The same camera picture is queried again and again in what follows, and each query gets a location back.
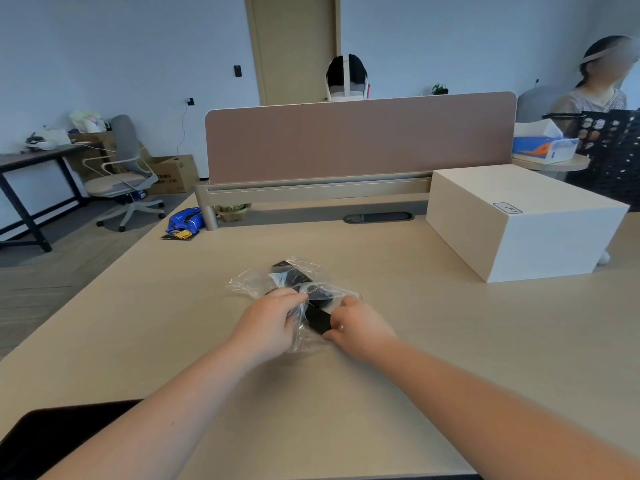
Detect person's left hand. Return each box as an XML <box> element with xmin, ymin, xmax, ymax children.
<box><xmin>231</xmin><ymin>287</ymin><xmax>310</xmax><ymax>368</ymax></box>

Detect person's right hand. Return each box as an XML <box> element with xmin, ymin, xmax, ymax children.
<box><xmin>322</xmin><ymin>297</ymin><xmax>399</xmax><ymax>361</ymax></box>

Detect clear plastic bag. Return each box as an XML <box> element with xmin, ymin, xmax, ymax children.
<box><xmin>286</xmin><ymin>281</ymin><xmax>364</xmax><ymax>354</ymax></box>
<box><xmin>228</xmin><ymin>255</ymin><xmax>321</xmax><ymax>299</ymax></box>

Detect person's right forearm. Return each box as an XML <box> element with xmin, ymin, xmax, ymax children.
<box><xmin>350</xmin><ymin>336</ymin><xmax>640</xmax><ymax>480</ymax></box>

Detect person's left forearm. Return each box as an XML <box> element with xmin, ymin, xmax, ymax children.
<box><xmin>39</xmin><ymin>340</ymin><xmax>273</xmax><ymax>480</ymax></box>

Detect blue plastic packet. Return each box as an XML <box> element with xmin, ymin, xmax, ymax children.
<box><xmin>166</xmin><ymin>207</ymin><xmax>205</xmax><ymax>233</ymax></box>

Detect pink desk divider panel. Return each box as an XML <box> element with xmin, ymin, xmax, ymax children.
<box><xmin>204</xmin><ymin>91</ymin><xmax>518</xmax><ymax>186</ymax></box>

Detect brown cardboard box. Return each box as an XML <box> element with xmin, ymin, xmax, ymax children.
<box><xmin>67</xmin><ymin>132</ymin><xmax>119</xmax><ymax>181</ymax></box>
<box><xmin>142</xmin><ymin>154</ymin><xmax>199</xmax><ymax>196</ymax></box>

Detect beige rectangular box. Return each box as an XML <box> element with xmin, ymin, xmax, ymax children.
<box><xmin>425</xmin><ymin>164</ymin><xmax>630</xmax><ymax>284</ymax></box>

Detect grey and white office chair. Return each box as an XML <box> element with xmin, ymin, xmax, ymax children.
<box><xmin>82</xmin><ymin>114</ymin><xmax>167</xmax><ymax>233</ymax></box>

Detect round beige side table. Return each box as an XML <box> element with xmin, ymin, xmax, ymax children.
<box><xmin>510</xmin><ymin>153</ymin><xmax>591</xmax><ymax>172</ymax></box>

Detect blue and white tissue box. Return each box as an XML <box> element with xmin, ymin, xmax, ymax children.
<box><xmin>510</xmin><ymin>120</ymin><xmax>580</xmax><ymax>163</ymax></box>

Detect beige wooden door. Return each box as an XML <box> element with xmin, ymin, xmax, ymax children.
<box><xmin>243</xmin><ymin>0</ymin><xmax>342</xmax><ymax>107</ymax></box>

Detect white plastic bag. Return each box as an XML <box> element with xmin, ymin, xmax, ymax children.
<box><xmin>68</xmin><ymin>109</ymin><xmax>109</xmax><ymax>134</ymax></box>

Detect grey chair backrest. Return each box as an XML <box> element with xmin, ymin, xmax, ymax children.
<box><xmin>515</xmin><ymin>87</ymin><xmax>567</xmax><ymax>124</ymax></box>

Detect black framed table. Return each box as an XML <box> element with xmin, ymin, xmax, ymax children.
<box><xmin>0</xmin><ymin>143</ymin><xmax>94</xmax><ymax>253</ymax></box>

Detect white headset device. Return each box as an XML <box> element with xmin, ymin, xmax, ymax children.
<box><xmin>24</xmin><ymin>132</ymin><xmax>57</xmax><ymax>151</ymax></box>

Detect black perforated chair back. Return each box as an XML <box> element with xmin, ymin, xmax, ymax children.
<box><xmin>542</xmin><ymin>108</ymin><xmax>640</xmax><ymax>213</ymax></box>

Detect black strap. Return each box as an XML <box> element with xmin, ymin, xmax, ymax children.
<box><xmin>270</xmin><ymin>261</ymin><xmax>314</xmax><ymax>289</ymax></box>
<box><xmin>302</xmin><ymin>285</ymin><xmax>337</xmax><ymax>337</ymax></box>

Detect grey oval cable grommet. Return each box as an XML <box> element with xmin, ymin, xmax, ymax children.
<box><xmin>343</xmin><ymin>211</ymin><xmax>414</xmax><ymax>225</ymax></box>

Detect beige desk frame beam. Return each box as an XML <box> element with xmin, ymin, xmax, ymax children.
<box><xmin>193</xmin><ymin>177</ymin><xmax>432</xmax><ymax>232</ymax></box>

